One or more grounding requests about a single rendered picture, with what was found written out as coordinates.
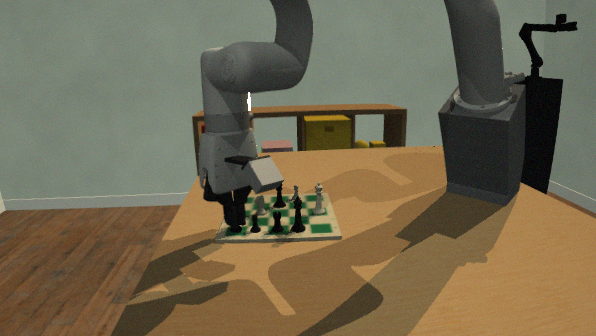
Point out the white chess king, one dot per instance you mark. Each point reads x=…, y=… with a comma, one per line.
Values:
x=318, y=210

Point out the white pawn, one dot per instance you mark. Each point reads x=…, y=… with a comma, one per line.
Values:
x=296, y=192

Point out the green and white chessboard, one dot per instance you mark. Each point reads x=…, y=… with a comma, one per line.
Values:
x=318, y=227

